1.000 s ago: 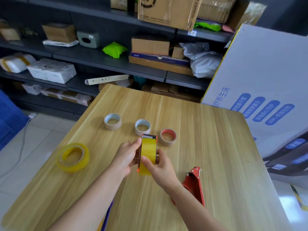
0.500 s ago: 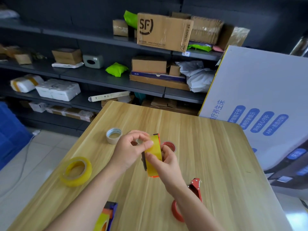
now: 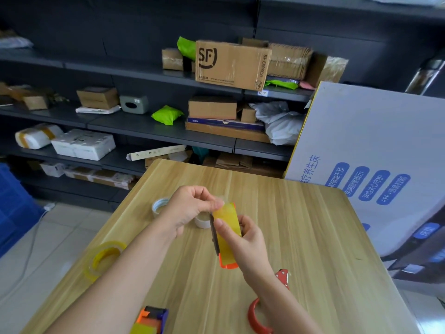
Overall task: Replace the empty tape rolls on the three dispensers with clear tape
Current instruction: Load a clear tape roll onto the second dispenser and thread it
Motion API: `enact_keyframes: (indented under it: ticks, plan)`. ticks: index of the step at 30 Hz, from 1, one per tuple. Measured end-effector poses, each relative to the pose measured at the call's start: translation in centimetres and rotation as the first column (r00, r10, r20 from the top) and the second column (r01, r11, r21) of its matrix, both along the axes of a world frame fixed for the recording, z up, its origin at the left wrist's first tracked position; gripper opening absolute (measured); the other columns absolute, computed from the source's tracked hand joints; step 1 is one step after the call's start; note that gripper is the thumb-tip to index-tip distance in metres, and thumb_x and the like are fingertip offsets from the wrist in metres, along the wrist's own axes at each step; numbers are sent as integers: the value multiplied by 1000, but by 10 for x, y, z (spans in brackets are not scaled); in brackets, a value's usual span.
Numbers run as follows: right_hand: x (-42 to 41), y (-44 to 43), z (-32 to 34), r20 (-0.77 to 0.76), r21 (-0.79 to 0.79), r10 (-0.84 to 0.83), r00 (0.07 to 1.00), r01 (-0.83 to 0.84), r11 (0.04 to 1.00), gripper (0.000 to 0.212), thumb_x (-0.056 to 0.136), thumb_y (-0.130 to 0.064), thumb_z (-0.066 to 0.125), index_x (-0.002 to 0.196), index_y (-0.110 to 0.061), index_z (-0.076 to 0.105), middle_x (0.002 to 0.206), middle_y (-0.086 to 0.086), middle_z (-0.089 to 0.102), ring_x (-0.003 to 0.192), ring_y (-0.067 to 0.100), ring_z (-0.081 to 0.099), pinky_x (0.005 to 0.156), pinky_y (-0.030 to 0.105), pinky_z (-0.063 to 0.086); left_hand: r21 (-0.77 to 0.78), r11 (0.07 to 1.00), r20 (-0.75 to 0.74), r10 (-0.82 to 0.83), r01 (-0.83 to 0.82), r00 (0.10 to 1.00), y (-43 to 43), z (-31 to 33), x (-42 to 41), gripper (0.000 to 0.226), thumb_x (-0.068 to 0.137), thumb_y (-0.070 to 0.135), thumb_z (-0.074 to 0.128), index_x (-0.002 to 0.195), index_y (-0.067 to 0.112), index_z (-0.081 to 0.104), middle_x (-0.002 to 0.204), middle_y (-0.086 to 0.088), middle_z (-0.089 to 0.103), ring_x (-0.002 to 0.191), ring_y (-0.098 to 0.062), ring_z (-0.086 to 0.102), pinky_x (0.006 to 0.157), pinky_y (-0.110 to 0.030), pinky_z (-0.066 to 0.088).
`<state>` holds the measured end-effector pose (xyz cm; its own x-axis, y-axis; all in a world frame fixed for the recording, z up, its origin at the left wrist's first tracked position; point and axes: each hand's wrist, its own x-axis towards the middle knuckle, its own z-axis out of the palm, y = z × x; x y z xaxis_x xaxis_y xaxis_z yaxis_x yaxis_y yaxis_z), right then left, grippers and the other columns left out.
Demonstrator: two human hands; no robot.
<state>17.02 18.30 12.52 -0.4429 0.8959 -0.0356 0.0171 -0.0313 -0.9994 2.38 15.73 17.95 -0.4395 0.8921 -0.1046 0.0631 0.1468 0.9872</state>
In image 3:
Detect small taped cardboard box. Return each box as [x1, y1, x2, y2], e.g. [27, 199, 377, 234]
[162, 48, 184, 71]

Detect flattened cardboard pile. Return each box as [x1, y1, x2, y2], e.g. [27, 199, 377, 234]
[202, 152, 286, 178]

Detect person's right forearm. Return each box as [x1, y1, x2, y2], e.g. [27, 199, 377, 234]
[243, 266, 315, 334]

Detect wide flat cardboard box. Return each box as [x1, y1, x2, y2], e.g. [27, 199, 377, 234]
[184, 121, 271, 144]

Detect flat green mailer bag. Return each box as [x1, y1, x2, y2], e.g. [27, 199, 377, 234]
[264, 79, 299, 90]

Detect person's right hand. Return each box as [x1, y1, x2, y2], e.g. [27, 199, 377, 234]
[213, 215, 276, 286]

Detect white plastic mailer bags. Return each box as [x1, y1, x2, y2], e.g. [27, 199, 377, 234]
[248, 101, 307, 146]

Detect red tape dispenser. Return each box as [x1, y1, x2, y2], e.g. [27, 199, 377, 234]
[247, 269, 290, 334]

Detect grey tissue box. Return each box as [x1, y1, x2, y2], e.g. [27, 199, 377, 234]
[119, 95, 149, 115]

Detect clear tape roll yellow core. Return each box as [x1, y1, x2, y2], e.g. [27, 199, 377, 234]
[83, 241, 128, 284]

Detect blue plastic crate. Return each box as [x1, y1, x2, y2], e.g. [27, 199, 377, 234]
[0, 163, 46, 258]

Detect film-wrapped cardboard box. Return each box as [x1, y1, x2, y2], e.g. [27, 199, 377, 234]
[267, 43, 314, 80]

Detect flat film-wrapped parcel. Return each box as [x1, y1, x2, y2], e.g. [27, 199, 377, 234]
[64, 166, 137, 190]

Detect silver metallic object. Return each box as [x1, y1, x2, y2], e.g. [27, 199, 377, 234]
[405, 58, 445, 95]

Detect small white tape roll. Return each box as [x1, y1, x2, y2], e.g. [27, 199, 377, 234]
[194, 213, 213, 229]

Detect white mailer bag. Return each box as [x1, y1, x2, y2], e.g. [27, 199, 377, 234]
[0, 35, 34, 50]

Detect large white printed carton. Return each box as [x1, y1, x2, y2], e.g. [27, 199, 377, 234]
[283, 81, 445, 297]

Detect white flat parcel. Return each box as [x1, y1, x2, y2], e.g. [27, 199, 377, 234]
[75, 105, 121, 115]

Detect white cable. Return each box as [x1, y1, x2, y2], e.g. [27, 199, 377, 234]
[0, 203, 57, 305]

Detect dark blue flat box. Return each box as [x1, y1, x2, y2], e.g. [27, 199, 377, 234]
[187, 117, 266, 132]

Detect white parcel with yellow tape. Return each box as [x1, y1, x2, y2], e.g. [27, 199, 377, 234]
[15, 123, 64, 150]

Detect plain cardboard box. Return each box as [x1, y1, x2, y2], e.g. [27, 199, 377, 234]
[241, 37, 269, 48]

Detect small white box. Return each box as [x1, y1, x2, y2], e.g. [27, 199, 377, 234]
[40, 162, 67, 178]

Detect person's left hand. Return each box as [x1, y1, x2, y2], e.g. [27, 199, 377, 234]
[162, 186, 225, 239]

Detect dark grey shelving unit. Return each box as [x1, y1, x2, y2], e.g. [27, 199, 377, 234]
[0, 0, 445, 213]

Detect orange dispenser with yellow tape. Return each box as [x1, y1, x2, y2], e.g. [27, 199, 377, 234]
[210, 202, 242, 270]

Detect long beige box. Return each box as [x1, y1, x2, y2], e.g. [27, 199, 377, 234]
[125, 145, 188, 162]

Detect person's left forearm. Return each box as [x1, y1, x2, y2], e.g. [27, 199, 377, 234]
[45, 219, 178, 334]

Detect small brown cardboard box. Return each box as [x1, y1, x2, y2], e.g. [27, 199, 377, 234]
[239, 104, 258, 123]
[22, 95, 49, 111]

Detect large printed cardboard box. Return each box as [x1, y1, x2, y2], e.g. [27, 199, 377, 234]
[195, 40, 273, 91]

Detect white foam box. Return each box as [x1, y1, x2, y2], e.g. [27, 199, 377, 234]
[51, 128, 117, 162]

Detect clear tape roll white core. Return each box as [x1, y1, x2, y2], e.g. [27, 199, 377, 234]
[152, 197, 171, 218]

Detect orange and purple tape dispenser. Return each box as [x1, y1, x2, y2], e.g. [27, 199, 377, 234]
[130, 305, 169, 334]

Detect cardboard box with clear tape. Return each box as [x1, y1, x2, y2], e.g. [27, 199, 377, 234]
[305, 53, 349, 89]

